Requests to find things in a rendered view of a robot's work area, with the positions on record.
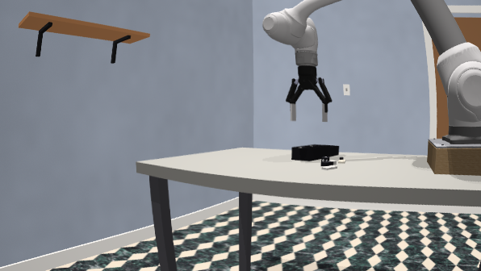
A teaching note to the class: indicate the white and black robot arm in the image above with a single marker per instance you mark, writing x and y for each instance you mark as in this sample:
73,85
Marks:
461,81

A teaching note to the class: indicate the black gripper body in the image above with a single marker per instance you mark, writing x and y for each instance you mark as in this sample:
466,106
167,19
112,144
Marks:
307,72

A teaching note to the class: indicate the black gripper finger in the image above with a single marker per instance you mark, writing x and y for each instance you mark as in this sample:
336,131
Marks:
292,100
324,98

